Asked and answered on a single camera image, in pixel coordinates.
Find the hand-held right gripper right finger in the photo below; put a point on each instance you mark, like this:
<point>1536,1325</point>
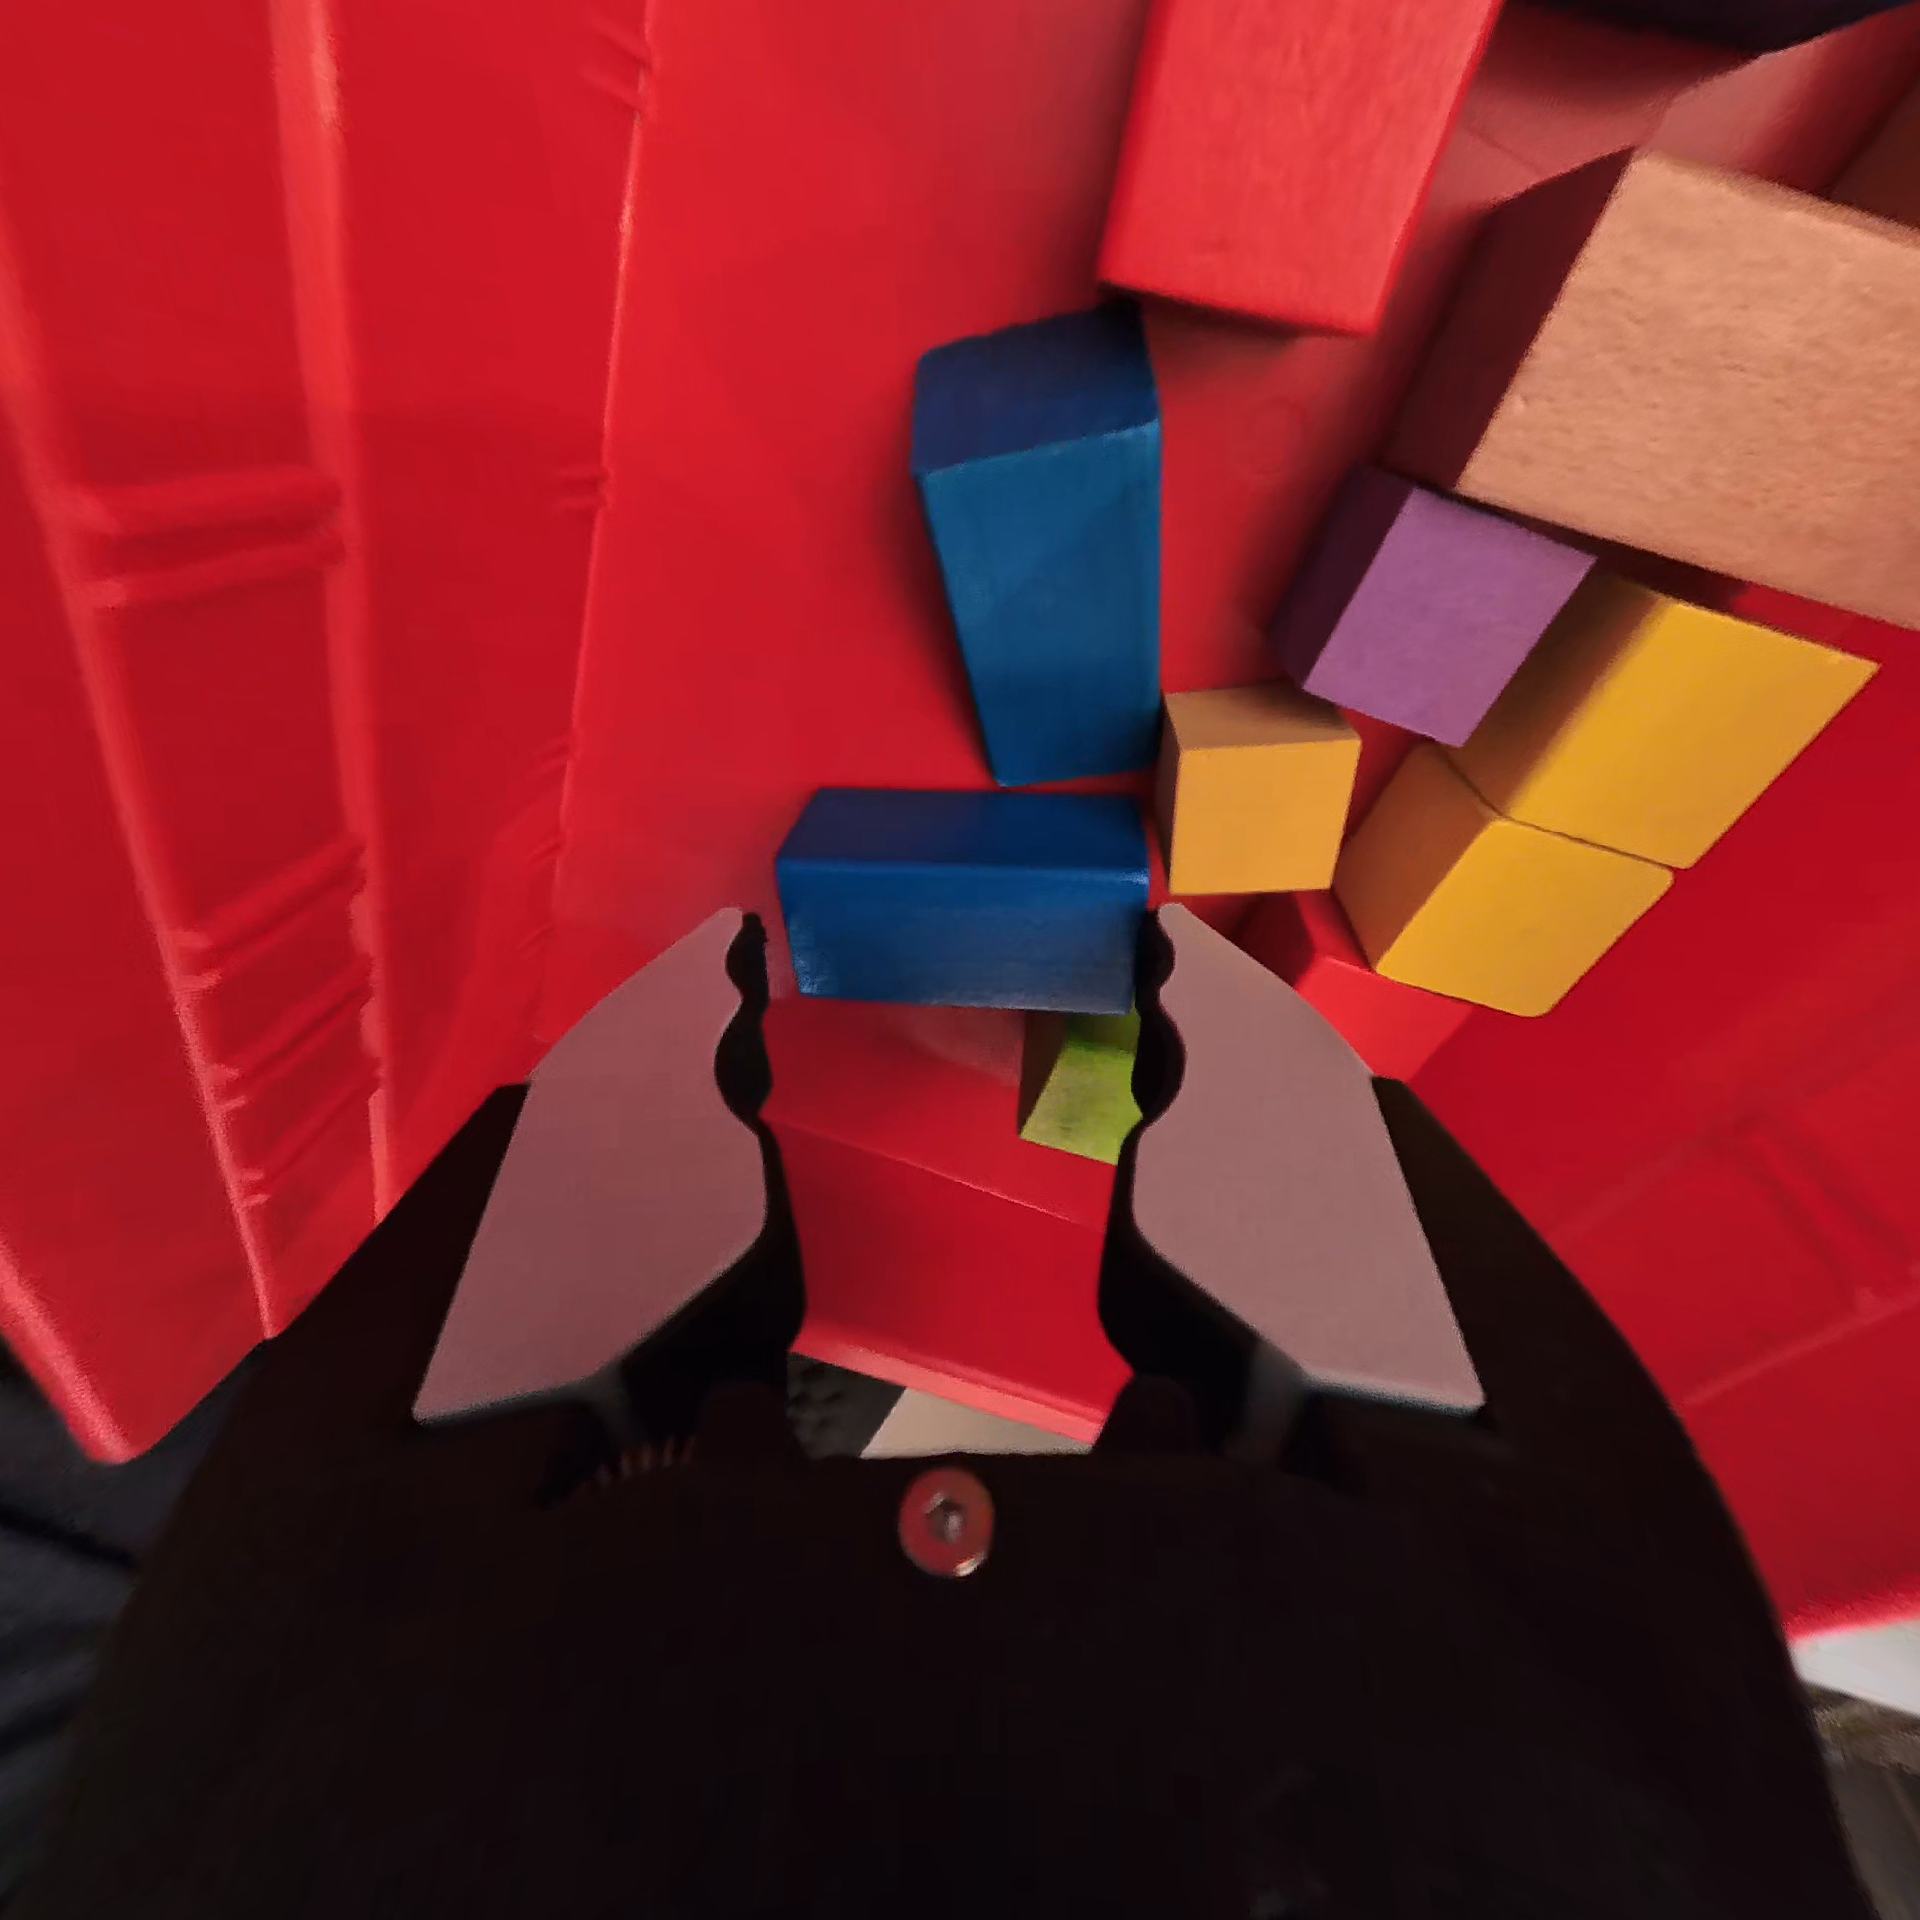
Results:
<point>1289,1215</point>

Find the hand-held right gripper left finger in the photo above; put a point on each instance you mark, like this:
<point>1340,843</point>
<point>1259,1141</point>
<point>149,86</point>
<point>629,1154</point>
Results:
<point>600,1201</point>

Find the red cube block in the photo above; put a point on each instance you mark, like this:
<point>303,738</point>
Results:
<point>1381,1019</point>

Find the green wooden block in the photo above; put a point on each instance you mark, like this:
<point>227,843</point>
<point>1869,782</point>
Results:
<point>1079,1095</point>

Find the purple wooden cube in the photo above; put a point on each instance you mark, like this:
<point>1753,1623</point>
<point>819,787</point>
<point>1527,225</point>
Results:
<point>1441,615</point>

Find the large blue wooden block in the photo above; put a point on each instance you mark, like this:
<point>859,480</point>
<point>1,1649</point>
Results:
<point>1051,600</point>

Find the red plastic bin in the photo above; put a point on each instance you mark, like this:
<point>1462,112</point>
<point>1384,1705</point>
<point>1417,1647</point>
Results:
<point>751,451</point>

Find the natural wood rectangular block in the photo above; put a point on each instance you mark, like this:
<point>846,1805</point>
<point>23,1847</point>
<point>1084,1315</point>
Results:
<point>1695,375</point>

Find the red wooden block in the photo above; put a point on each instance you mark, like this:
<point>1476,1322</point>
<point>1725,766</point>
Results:
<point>1277,150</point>

